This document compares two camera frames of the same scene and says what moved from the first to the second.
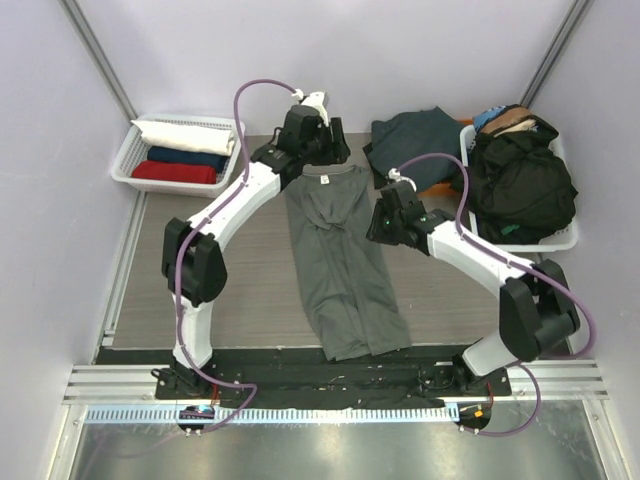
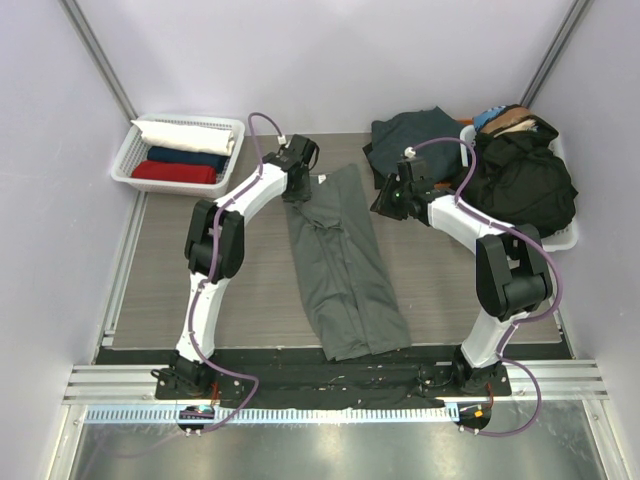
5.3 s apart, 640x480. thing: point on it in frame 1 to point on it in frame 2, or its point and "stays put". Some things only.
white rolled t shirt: (212, 139) stays put
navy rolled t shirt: (180, 155) stays put
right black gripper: (382, 226) to (386, 201)
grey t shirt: (334, 214) stays put
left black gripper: (336, 150) to (301, 195)
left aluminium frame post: (99, 57) stays put
